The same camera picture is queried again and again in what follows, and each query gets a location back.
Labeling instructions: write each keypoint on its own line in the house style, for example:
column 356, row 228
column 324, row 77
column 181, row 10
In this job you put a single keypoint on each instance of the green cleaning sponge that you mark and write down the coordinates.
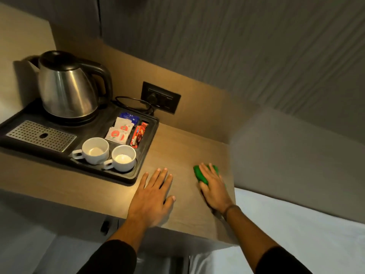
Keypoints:
column 202, row 173

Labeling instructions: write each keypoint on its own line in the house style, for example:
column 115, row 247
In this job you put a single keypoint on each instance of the person's left little finger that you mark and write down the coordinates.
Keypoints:
column 143, row 181

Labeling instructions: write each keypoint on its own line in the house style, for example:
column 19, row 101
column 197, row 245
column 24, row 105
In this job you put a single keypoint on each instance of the white sachet with red print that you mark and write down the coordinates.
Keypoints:
column 125, row 125
column 114, row 133
column 123, row 137

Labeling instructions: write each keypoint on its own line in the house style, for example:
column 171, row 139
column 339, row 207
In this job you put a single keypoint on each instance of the person's right hand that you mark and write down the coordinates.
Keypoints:
column 214, row 191

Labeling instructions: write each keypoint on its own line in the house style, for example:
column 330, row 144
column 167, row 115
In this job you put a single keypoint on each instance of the person's right forearm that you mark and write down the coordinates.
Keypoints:
column 256, row 239

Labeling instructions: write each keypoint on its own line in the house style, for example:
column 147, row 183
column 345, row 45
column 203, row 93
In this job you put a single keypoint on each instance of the black plastic hospitality tray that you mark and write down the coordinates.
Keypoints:
column 85, row 134

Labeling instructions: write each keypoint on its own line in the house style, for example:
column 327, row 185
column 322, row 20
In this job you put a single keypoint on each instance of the white bed sheet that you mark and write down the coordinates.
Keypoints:
column 285, row 225

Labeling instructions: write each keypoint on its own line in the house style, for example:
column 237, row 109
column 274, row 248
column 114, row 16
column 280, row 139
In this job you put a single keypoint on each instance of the red stick sachet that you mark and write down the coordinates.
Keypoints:
column 138, row 134

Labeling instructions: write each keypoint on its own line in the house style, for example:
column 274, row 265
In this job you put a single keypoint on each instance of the blue sachet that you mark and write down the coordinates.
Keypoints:
column 129, row 116

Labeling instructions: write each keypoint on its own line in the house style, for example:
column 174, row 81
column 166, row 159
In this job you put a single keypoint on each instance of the person's left thumb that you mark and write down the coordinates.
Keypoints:
column 170, row 202

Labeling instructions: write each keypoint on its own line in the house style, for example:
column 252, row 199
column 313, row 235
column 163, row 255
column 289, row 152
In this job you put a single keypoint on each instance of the black wall power socket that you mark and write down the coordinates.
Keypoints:
column 160, row 96

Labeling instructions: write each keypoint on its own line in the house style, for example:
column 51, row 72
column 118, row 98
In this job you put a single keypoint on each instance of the person's right fingers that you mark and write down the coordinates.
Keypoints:
column 207, row 175

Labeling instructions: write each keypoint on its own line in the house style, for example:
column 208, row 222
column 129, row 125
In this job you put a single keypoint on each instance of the stainless steel electric kettle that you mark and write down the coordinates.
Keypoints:
column 68, row 84

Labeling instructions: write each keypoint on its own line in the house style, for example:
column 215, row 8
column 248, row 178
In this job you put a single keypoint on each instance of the perforated metal drip grate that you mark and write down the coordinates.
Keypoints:
column 41, row 136

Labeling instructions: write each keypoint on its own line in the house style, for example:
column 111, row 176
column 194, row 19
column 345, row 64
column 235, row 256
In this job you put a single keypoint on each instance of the person's left forearm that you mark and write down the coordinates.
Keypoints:
column 119, row 242

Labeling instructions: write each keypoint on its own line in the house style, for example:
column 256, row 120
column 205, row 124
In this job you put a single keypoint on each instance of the person's left middle finger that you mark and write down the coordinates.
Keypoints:
column 161, row 179

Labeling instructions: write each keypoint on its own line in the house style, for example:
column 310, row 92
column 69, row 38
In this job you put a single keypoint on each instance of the white ceramic cup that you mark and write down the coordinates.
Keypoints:
column 94, row 150
column 122, row 158

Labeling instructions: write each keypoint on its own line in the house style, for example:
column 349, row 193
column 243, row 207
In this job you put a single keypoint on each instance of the person's left hand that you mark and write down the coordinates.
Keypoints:
column 151, row 198

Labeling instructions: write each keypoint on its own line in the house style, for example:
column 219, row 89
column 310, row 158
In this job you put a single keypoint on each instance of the grey padded headboard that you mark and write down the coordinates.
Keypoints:
column 299, row 156

